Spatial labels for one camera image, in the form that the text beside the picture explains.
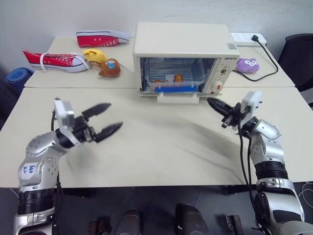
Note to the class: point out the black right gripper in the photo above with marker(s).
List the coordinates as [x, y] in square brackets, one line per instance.
[234, 116]

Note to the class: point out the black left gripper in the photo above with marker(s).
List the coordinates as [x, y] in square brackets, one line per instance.
[82, 127]

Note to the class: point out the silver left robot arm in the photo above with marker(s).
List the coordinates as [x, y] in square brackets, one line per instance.
[39, 147]

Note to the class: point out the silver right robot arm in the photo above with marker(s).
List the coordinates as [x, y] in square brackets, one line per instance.
[269, 151]

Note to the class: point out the oven timer knob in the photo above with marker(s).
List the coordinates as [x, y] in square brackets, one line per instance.
[224, 70]

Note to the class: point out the flat orange food piece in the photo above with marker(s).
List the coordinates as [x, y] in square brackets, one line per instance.
[160, 81]

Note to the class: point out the cream toaster oven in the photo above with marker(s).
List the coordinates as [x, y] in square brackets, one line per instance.
[181, 39]

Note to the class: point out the purple plush toy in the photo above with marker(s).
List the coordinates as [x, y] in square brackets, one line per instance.
[247, 65]

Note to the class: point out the brown plush toy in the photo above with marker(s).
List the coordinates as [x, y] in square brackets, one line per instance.
[111, 68]

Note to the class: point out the yellow plush toy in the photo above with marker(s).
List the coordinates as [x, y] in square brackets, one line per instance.
[94, 55]

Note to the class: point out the white power strip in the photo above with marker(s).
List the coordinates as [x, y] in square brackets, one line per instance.
[242, 39]

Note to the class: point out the black power plug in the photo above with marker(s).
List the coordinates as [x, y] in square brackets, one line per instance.
[255, 38]

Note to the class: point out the red sneaker pencil case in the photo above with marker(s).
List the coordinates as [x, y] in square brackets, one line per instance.
[97, 40]

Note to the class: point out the black office chair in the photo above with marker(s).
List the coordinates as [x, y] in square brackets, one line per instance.
[299, 63]

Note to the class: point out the blue rolled mat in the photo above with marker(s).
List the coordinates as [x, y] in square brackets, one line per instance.
[18, 79]

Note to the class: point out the large dark rounded shape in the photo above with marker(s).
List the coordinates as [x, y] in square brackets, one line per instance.
[190, 220]

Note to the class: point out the red oven switch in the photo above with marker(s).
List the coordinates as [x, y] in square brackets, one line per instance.
[219, 87]

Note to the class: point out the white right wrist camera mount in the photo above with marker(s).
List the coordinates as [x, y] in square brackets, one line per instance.
[253, 101]

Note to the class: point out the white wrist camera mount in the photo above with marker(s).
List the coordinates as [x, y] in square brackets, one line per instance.
[62, 110]
[253, 101]

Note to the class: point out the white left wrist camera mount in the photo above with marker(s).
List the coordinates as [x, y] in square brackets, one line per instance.
[62, 110]

